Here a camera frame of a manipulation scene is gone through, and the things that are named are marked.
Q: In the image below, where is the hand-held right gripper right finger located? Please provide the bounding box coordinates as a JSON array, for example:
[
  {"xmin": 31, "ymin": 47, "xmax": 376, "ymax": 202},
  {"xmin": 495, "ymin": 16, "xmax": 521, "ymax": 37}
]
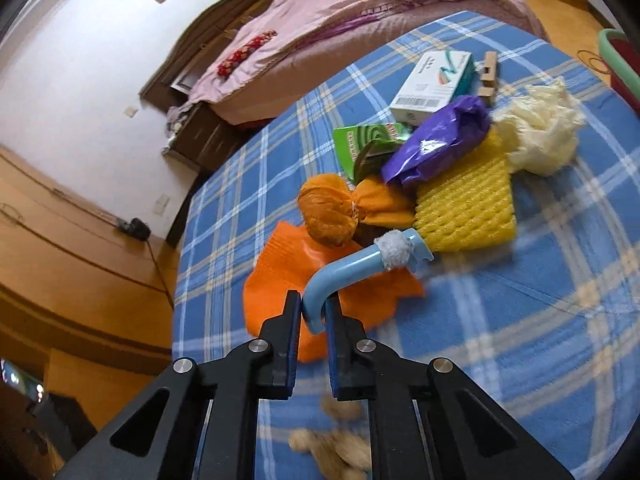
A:
[{"xmin": 325, "ymin": 299, "xmax": 573, "ymax": 480}]

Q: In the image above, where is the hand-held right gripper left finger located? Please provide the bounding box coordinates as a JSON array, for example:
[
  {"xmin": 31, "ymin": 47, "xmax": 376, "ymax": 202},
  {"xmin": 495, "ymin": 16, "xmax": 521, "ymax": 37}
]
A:
[{"xmin": 52, "ymin": 290, "xmax": 304, "ymax": 480}]

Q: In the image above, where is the orange mesh bag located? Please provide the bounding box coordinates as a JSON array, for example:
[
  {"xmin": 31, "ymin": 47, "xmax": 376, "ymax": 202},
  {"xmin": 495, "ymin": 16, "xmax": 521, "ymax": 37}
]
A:
[{"xmin": 243, "ymin": 221, "xmax": 425, "ymax": 365}]

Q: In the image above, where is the blue plastic hook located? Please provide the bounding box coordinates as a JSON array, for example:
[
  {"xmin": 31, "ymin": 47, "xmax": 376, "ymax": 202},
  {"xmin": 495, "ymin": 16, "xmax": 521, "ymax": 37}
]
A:
[{"xmin": 301, "ymin": 228, "xmax": 435, "ymax": 335}]

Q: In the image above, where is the green spiral print box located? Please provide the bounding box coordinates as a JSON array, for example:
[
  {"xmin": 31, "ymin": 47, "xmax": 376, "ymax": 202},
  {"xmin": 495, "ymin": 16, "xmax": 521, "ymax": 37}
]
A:
[{"xmin": 333, "ymin": 121, "xmax": 416, "ymax": 181}]

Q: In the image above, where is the purple plastic bag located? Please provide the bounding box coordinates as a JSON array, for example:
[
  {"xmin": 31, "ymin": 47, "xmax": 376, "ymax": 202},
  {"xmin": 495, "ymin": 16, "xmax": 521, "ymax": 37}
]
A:
[{"xmin": 381, "ymin": 95, "xmax": 492, "ymax": 190}]

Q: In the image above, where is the white and teal box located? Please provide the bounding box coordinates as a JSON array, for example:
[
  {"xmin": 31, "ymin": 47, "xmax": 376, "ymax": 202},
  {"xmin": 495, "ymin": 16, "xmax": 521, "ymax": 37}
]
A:
[{"xmin": 389, "ymin": 51, "xmax": 476, "ymax": 126}]

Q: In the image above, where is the white paper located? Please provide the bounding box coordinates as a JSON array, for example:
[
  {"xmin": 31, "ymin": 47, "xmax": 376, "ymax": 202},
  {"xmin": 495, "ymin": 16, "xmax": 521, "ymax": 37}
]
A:
[{"xmin": 492, "ymin": 77, "xmax": 586, "ymax": 177}]

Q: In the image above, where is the green and red bin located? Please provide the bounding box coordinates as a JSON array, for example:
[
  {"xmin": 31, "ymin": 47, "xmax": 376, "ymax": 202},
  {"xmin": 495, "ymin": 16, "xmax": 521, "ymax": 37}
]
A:
[{"xmin": 598, "ymin": 29, "xmax": 640, "ymax": 106}]

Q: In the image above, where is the beige peanut shell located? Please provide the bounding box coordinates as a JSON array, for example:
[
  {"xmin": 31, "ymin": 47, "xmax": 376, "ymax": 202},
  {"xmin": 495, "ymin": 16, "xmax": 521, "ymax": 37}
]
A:
[
  {"xmin": 320, "ymin": 394, "xmax": 366, "ymax": 422},
  {"xmin": 288, "ymin": 427, "xmax": 373, "ymax": 480}
]

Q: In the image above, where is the orange tied mesh bundle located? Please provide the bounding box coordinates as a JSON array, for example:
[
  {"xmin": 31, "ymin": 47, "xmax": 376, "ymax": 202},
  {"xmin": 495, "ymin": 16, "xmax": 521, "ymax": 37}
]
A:
[{"xmin": 298, "ymin": 174, "xmax": 416, "ymax": 248}]

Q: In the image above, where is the blue plaid tablecloth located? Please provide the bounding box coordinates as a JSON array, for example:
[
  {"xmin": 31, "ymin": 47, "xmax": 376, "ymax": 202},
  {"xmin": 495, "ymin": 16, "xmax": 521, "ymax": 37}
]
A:
[{"xmin": 172, "ymin": 9, "xmax": 640, "ymax": 480}]

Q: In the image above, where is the yellow foam fruit net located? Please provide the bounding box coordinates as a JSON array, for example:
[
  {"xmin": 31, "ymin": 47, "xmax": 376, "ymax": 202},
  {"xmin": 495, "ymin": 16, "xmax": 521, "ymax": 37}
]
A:
[{"xmin": 414, "ymin": 127, "xmax": 517, "ymax": 253}]

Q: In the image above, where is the black power adapter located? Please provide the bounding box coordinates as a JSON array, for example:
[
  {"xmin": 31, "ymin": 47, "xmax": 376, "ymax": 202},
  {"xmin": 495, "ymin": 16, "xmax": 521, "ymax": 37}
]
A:
[{"xmin": 117, "ymin": 217, "xmax": 151, "ymax": 240}]

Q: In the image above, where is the brown wooden nightstand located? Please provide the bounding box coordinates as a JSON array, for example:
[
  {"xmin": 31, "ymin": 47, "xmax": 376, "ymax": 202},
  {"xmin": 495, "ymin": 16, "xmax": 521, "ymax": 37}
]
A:
[{"xmin": 170, "ymin": 102, "xmax": 251, "ymax": 171}]

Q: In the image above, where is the grey cloth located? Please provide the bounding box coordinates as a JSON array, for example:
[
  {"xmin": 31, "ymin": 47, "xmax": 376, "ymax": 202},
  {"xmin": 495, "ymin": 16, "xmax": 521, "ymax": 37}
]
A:
[{"xmin": 161, "ymin": 105, "xmax": 193, "ymax": 156}]

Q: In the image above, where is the dark furniture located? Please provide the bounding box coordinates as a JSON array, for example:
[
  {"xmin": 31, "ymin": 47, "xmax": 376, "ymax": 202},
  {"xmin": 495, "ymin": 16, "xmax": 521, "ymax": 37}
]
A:
[{"xmin": 0, "ymin": 357, "xmax": 98, "ymax": 480}]

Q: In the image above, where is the bed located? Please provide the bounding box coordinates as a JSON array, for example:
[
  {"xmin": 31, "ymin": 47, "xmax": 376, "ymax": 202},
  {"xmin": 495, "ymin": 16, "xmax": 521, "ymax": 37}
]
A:
[{"xmin": 192, "ymin": 0, "xmax": 551, "ymax": 126}]

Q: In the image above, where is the red floral pillow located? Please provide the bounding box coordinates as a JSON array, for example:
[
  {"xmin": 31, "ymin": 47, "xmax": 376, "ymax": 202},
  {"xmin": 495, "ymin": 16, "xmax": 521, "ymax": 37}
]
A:
[{"xmin": 216, "ymin": 30, "xmax": 277, "ymax": 78}]

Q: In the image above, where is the wooden block piece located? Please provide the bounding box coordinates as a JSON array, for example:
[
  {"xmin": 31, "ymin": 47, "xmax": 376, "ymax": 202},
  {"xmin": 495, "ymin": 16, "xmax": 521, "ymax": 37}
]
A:
[{"xmin": 477, "ymin": 51, "xmax": 500, "ymax": 107}]

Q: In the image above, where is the brown wooden headboard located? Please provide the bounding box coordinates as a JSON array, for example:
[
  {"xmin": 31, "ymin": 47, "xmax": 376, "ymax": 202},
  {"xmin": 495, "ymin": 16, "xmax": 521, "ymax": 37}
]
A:
[{"xmin": 139, "ymin": 0, "xmax": 288, "ymax": 106}]

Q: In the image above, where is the pink quilt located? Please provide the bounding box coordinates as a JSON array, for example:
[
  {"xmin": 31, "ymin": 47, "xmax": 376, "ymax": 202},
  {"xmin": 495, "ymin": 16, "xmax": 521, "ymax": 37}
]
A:
[{"xmin": 192, "ymin": 0, "xmax": 543, "ymax": 106}]

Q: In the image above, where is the black cable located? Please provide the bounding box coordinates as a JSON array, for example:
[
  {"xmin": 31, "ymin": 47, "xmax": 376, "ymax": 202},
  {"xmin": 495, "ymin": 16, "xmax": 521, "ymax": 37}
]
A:
[{"xmin": 145, "ymin": 237, "xmax": 176, "ymax": 311}]

